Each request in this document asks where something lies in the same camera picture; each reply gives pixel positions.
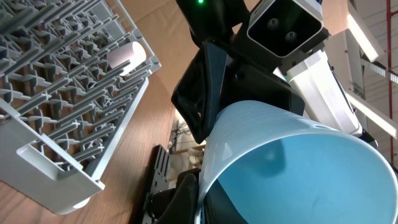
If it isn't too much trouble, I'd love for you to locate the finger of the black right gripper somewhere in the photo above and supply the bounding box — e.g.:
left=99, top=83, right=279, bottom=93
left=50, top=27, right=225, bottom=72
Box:
left=171, top=42, right=228, bottom=143

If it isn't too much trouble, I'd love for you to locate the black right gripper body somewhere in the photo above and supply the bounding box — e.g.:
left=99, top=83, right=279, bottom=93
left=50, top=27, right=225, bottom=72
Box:
left=217, top=40, right=305, bottom=115

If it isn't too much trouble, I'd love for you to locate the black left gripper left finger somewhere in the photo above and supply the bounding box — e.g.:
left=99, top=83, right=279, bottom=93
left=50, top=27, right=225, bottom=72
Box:
left=155, top=174, right=198, bottom=224

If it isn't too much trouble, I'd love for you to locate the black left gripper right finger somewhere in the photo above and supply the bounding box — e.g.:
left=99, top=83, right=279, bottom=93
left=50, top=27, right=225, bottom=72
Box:
left=203, top=180, right=248, bottom=224

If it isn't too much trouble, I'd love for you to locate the light blue cup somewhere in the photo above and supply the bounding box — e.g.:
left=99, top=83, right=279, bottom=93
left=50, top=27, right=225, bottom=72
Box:
left=198, top=101, right=397, bottom=223

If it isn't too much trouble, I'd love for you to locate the pink cup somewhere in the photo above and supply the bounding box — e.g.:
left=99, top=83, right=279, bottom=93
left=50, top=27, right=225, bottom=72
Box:
left=106, top=42, right=147, bottom=77

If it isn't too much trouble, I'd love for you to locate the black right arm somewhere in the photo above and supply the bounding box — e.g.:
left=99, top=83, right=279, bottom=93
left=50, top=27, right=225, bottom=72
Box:
left=172, top=0, right=377, bottom=146

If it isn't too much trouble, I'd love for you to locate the grey dishwasher rack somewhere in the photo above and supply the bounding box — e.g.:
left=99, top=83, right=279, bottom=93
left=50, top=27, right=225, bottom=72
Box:
left=1, top=0, right=161, bottom=215

